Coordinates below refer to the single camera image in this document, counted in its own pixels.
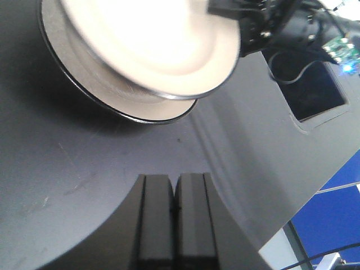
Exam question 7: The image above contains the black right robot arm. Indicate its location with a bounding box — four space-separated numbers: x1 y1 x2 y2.
208 1 359 61

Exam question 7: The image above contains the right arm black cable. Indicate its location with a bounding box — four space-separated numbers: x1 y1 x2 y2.
267 0 347 85

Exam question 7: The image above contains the right green circuit board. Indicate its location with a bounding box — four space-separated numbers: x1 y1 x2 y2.
322 37 359 65

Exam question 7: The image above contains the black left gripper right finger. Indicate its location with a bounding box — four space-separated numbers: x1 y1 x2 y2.
175 173 270 269

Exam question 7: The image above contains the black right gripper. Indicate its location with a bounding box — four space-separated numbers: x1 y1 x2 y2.
208 0 321 57

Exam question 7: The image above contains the beige round plate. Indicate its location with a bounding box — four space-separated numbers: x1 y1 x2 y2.
60 1 240 100
37 1 197 124

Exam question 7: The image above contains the black lab sink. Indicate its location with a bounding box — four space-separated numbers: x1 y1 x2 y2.
262 49 350 134

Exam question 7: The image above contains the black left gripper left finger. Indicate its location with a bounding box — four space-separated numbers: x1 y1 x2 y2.
42 174 175 269

